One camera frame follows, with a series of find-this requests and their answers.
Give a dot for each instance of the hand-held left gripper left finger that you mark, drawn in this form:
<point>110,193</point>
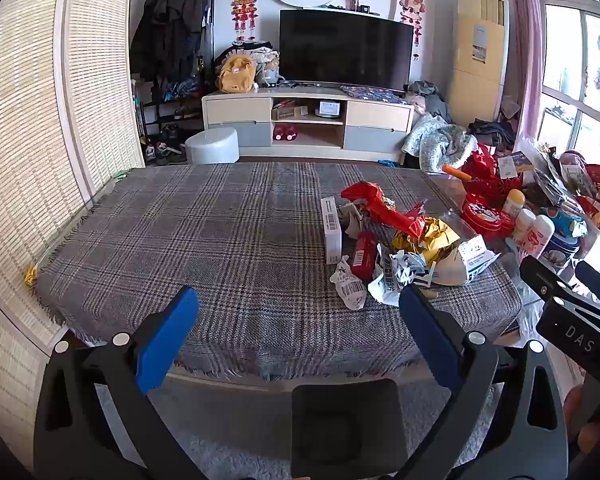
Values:
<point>167,340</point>

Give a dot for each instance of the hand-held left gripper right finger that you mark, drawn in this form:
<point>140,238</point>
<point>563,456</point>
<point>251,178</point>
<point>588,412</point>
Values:
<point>430,340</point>

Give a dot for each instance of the white labelled plastic bag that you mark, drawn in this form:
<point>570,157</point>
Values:
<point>452,270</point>

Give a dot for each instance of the printed white paper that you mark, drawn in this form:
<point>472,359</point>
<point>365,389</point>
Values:
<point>392,275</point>

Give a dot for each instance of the white striped label wrapper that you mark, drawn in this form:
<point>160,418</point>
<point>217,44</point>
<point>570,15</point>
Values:
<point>350,287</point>

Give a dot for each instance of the grey trash bin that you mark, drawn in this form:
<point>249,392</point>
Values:
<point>350,395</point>

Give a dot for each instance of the yellow snack bag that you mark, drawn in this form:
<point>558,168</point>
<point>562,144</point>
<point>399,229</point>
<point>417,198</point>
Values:
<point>430,237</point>

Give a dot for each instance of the red snack jar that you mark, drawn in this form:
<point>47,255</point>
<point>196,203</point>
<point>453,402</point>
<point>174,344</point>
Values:
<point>362,255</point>

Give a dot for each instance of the red snack wrapper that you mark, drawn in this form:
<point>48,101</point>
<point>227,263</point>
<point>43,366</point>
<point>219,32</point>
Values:
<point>380,205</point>

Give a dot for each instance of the white cardboard box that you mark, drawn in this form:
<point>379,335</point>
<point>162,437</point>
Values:
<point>331,230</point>

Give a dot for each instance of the person's right hand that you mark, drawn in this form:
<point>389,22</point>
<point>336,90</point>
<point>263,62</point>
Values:
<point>590,437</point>

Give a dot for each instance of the blue round tin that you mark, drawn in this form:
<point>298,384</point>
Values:
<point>560,252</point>

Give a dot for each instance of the white bottle red label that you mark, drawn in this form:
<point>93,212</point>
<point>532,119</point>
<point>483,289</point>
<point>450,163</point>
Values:
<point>539,237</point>

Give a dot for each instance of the blue snack packet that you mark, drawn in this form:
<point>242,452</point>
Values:
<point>570,221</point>

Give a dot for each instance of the white jar yellow lid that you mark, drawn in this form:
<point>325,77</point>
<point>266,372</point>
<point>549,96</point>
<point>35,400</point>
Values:
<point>514,202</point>

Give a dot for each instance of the red round tin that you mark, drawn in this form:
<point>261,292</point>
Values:
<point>485,215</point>

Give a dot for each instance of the grey plaid tablecloth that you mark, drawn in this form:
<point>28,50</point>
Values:
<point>205,240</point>

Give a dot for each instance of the pile of snack packets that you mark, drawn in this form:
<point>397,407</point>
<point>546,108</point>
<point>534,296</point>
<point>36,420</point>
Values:
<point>575,175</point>

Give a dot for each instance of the white printed card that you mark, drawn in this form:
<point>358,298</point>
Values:
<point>515,162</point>

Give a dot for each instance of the white fluffy rug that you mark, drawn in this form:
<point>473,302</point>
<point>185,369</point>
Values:
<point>240,440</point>

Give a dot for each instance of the red paper ornaments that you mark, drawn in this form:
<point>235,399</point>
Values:
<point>485,165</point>

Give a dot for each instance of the orange cylindrical object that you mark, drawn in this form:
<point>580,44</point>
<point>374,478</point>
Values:
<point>455,171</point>

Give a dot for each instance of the small yellow tassel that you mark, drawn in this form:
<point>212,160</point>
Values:
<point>31,276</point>

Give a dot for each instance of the dark clothes pile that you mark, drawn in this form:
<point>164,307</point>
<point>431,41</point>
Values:
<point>490,132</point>

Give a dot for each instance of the light patterned blanket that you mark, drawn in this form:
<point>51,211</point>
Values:
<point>440,142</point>

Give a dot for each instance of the round white grey stool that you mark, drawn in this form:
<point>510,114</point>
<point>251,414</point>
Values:
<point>212,146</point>

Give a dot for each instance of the grey clothes pile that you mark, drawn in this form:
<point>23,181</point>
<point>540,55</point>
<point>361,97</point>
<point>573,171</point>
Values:
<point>430,97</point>

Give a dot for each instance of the cream standing air conditioner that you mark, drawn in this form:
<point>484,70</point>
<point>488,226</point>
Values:
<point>475,75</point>

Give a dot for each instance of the window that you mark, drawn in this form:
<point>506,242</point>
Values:
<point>565,60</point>

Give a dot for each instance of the red slipper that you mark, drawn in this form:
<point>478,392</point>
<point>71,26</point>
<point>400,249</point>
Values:
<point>279,133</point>
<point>292,133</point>

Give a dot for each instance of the black shoe rack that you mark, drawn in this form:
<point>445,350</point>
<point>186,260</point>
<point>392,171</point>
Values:
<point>180,104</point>

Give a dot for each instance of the white wooden television stand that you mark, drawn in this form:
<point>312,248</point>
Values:
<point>240,110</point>

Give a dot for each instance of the pink curtain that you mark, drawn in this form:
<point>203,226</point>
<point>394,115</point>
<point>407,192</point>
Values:
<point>527,35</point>

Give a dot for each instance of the bamboo folding screen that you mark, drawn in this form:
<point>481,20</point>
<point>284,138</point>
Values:
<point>30,135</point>

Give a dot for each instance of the blue patterned garment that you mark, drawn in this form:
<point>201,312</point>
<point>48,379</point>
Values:
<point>182,90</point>

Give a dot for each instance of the blue patterned cloth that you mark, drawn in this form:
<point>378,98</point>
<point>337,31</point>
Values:
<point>372,93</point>

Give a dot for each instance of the yellow backpack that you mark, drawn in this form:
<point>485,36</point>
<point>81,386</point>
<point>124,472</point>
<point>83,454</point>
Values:
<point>235,75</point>

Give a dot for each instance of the pale clothes pile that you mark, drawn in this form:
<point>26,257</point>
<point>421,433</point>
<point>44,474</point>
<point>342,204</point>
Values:
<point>267,65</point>

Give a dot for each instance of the black television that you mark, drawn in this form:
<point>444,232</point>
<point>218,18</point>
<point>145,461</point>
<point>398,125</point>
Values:
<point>345,50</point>

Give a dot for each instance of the dark hanging coats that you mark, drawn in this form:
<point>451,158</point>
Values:
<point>172,25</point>

